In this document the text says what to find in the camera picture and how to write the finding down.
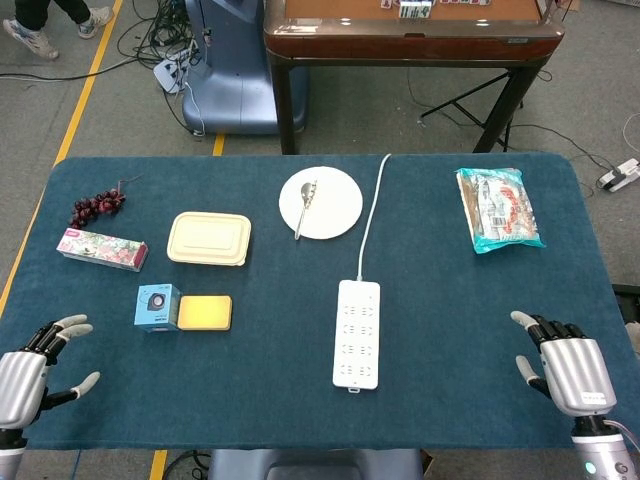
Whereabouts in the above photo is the black floor cable bundle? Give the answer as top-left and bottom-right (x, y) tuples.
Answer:
(117, 0), (204, 69)

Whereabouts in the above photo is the floral tissue box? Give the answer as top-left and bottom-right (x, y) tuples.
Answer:
(56, 227), (150, 273)

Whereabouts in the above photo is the person in black clothes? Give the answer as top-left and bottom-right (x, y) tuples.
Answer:
(2, 0), (115, 61)

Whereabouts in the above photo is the teal edged snack bag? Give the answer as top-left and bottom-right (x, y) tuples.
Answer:
(455, 167), (547, 255)

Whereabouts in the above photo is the white power strip cable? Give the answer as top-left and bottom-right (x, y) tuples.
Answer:
(356, 153), (393, 281)

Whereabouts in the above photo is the brown mahjong table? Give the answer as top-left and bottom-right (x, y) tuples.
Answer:
(263, 0), (566, 155)

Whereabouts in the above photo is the white floor power strip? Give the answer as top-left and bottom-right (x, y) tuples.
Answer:
(152, 47), (201, 96)
(599, 157), (640, 194)

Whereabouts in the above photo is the blue table cloth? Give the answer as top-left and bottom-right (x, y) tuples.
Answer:
(0, 152), (640, 451)

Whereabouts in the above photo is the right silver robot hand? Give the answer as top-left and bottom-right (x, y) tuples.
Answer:
(509, 310), (619, 417)

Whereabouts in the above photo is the dark red grape bunch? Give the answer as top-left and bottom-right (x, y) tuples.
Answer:
(68, 174), (144, 230)

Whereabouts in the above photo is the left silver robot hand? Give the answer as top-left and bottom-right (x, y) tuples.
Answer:
(0, 313), (101, 432)

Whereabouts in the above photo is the silver metal spoon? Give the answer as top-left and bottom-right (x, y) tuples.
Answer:
(294, 181), (319, 241)

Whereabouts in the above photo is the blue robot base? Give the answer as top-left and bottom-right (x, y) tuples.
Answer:
(181, 0), (310, 136)

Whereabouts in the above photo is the cream lidded lunch box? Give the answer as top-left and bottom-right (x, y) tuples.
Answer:
(165, 211), (253, 267)

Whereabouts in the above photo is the white round plate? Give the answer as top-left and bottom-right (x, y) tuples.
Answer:
(278, 166), (365, 241)

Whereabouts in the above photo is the light blue speaker carton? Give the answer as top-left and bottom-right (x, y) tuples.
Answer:
(133, 283), (183, 335)

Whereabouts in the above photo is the yellow sponge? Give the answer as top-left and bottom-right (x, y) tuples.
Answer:
(177, 294), (234, 332)

